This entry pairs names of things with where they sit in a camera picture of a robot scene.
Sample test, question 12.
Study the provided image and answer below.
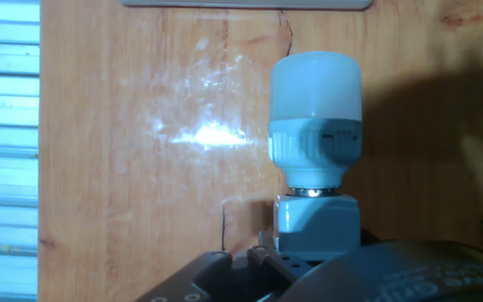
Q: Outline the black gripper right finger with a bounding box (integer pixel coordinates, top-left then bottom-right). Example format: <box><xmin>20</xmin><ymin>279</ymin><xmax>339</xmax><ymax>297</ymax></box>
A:
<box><xmin>361</xmin><ymin>228</ymin><xmax>383</xmax><ymax>247</ymax></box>

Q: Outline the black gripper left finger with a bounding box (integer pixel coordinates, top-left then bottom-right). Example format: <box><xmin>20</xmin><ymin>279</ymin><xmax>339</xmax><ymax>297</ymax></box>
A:
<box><xmin>134</xmin><ymin>228</ymin><xmax>322</xmax><ymax>302</ymax></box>

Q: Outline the white bulb holder with bulb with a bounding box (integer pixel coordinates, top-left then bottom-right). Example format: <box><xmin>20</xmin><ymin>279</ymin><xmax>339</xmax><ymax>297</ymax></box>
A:
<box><xmin>266</xmin><ymin>50</ymin><xmax>364</xmax><ymax>261</ymax></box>

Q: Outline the wooden board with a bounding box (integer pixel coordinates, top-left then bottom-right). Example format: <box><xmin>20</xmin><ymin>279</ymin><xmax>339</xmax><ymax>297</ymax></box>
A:
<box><xmin>38</xmin><ymin>0</ymin><xmax>483</xmax><ymax>302</ymax></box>

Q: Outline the white power strip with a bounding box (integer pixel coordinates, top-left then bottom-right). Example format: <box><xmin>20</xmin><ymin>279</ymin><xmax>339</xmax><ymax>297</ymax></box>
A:
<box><xmin>117</xmin><ymin>0</ymin><xmax>372</xmax><ymax>12</ymax></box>

